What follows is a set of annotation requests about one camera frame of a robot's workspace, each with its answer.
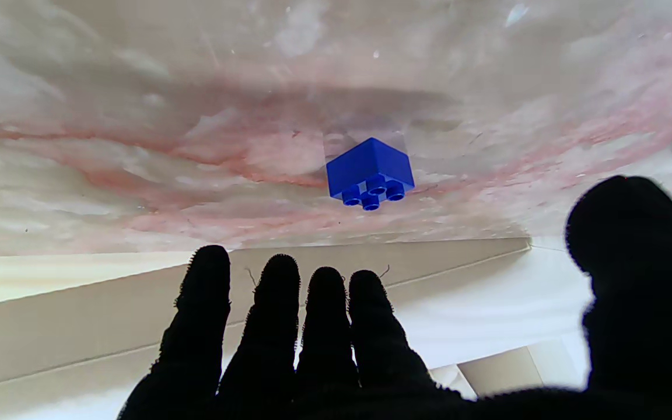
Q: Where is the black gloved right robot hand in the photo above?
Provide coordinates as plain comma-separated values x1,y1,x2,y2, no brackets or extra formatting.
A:
117,175,672,420

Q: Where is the blue toy brick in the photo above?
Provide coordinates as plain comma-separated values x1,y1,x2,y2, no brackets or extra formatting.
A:
325,137,416,212

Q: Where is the beige sofa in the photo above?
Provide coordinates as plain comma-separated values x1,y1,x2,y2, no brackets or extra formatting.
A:
0,236,593,420

